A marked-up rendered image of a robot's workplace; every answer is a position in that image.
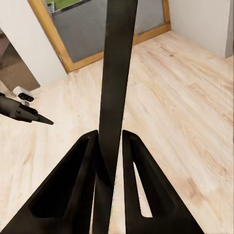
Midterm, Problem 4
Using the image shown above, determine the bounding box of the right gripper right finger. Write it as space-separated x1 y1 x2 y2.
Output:
122 130 204 234

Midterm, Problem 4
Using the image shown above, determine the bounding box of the poster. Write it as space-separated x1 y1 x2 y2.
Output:
92 0 138 234

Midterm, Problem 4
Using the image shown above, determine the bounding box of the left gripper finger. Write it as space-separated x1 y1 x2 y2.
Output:
28 108 54 124
14 107 41 122

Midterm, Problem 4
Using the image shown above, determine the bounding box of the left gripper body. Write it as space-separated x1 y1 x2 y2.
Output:
0 98 35 123

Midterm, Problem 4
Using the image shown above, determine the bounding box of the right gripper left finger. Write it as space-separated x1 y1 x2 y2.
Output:
0 130 98 234

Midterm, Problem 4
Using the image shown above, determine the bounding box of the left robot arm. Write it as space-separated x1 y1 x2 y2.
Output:
0 87 54 124

